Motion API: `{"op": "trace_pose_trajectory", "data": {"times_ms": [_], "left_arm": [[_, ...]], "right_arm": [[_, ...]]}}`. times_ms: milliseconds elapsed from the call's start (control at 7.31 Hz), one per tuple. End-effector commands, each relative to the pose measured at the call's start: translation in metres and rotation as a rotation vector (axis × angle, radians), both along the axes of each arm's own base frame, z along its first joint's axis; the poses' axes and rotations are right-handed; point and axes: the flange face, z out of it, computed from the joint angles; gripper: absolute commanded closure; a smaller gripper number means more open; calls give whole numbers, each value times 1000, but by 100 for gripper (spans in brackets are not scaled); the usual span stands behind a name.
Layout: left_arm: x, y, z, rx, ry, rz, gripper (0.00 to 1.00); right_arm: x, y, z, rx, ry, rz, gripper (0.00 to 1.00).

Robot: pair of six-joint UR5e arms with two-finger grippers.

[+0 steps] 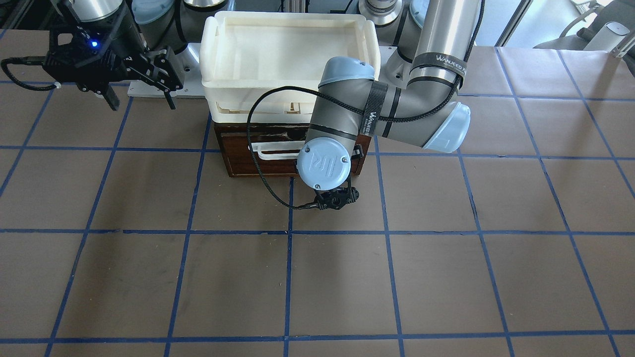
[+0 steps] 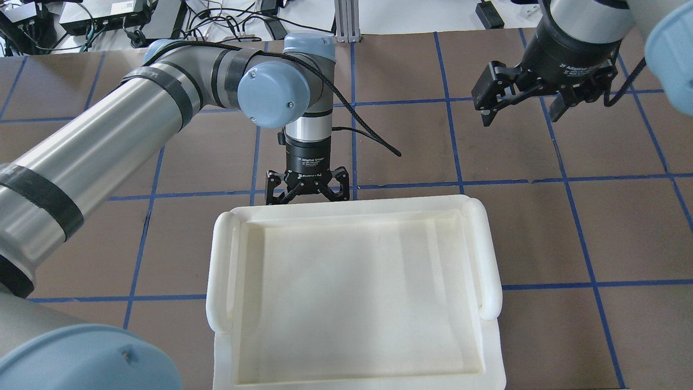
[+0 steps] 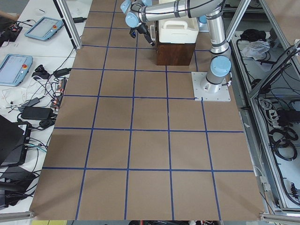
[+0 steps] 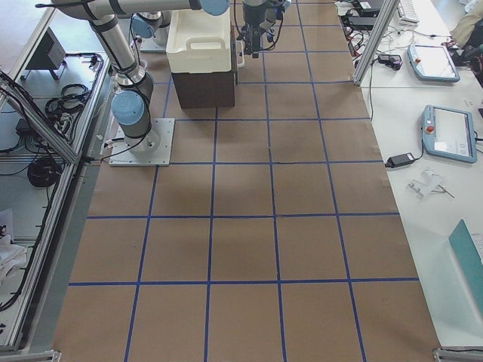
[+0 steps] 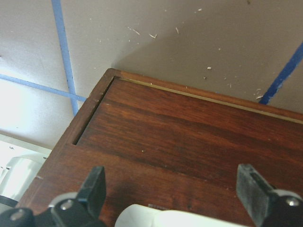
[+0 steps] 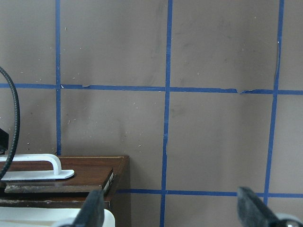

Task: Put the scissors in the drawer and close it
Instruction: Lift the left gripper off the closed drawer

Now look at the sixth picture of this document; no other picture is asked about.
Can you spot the light wooden drawer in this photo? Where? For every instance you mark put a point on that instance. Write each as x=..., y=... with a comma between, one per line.
x=89, y=174

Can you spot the dark brown wooden cabinet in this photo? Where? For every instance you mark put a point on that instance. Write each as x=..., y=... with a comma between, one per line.
x=115, y=199

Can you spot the white plastic tray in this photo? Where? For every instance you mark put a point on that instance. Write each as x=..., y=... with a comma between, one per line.
x=36, y=217

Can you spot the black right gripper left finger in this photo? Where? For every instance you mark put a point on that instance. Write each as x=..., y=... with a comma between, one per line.
x=91, y=213

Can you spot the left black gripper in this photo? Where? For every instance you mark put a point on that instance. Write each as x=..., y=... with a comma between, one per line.
x=4, y=141

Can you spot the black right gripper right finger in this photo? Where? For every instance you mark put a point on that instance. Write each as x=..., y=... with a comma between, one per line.
x=252, y=212

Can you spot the white drawer handle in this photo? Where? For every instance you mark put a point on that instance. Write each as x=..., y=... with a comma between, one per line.
x=55, y=174

